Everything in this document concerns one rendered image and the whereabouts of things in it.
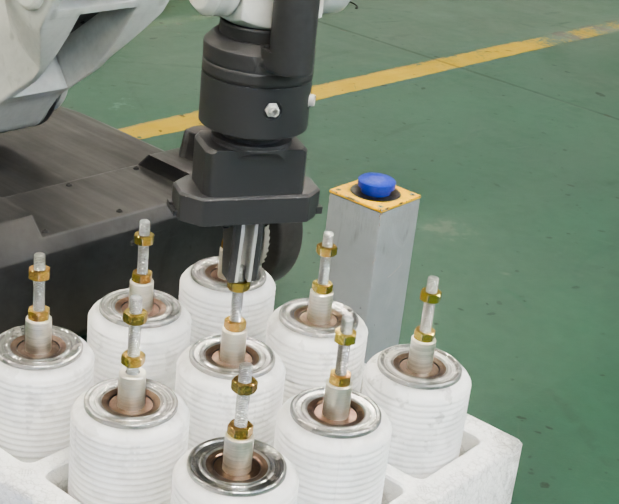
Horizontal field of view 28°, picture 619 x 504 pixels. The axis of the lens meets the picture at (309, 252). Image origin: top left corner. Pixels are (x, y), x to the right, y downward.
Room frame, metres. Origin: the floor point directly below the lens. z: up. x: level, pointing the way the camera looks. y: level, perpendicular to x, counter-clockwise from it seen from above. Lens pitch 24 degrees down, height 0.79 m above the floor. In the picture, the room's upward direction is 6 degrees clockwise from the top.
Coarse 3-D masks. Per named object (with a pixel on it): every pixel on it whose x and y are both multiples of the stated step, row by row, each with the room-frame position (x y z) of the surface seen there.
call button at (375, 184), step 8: (360, 176) 1.24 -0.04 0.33; (368, 176) 1.24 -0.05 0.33; (376, 176) 1.24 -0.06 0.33; (384, 176) 1.24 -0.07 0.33; (360, 184) 1.22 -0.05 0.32; (368, 184) 1.22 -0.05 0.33; (376, 184) 1.22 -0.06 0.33; (384, 184) 1.22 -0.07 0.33; (392, 184) 1.23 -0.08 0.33; (368, 192) 1.22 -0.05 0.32; (376, 192) 1.22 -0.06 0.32; (384, 192) 1.22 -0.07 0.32
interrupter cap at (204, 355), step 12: (216, 336) 0.99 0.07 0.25; (192, 348) 0.96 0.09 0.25; (204, 348) 0.97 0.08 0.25; (216, 348) 0.97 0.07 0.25; (252, 348) 0.98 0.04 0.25; (264, 348) 0.98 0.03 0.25; (192, 360) 0.94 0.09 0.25; (204, 360) 0.95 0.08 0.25; (216, 360) 0.95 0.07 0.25; (252, 360) 0.96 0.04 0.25; (264, 360) 0.96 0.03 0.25; (204, 372) 0.93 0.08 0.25; (216, 372) 0.93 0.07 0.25; (228, 372) 0.93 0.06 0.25; (252, 372) 0.93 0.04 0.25; (264, 372) 0.94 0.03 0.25
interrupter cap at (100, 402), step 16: (96, 384) 0.88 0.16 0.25; (112, 384) 0.89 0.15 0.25; (160, 384) 0.90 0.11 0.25; (96, 400) 0.86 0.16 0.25; (112, 400) 0.87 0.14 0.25; (160, 400) 0.87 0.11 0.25; (176, 400) 0.87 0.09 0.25; (96, 416) 0.84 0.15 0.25; (112, 416) 0.84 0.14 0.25; (128, 416) 0.85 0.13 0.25; (144, 416) 0.85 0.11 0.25; (160, 416) 0.85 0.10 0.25
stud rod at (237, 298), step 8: (240, 264) 0.96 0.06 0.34; (240, 272) 0.96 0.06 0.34; (240, 280) 0.96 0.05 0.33; (232, 296) 0.96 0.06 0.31; (240, 296) 0.96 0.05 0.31; (232, 304) 0.96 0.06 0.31; (240, 304) 0.96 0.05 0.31; (232, 312) 0.96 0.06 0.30; (240, 312) 0.96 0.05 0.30; (232, 320) 0.96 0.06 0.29; (240, 320) 0.96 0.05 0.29
